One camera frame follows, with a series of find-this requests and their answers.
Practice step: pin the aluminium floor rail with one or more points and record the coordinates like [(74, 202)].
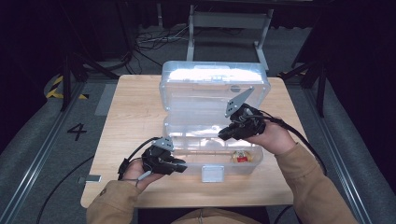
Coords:
[(40, 155), (339, 155)]

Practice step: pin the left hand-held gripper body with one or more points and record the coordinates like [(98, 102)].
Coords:
[(155, 160)]

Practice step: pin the black tripod stand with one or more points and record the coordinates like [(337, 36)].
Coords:
[(79, 70), (314, 71)]

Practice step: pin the clear plastic storage box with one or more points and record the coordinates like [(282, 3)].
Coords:
[(193, 102)]

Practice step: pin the person's torso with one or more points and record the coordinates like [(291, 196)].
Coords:
[(214, 217)]

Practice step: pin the person's right hand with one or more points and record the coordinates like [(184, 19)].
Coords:
[(277, 137)]

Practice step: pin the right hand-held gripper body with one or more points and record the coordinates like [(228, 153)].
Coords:
[(246, 124)]

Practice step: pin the grey round table plug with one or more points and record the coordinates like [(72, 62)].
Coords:
[(235, 88)]

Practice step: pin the small red and gold object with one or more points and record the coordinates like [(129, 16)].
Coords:
[(241, 156)]

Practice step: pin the white metal desk frame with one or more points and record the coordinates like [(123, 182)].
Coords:
[(229, 20)]

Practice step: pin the person's left hand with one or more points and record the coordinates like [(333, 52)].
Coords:
[(137, 174)]

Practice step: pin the small metal table clip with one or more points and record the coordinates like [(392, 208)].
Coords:
[(91, 178)]

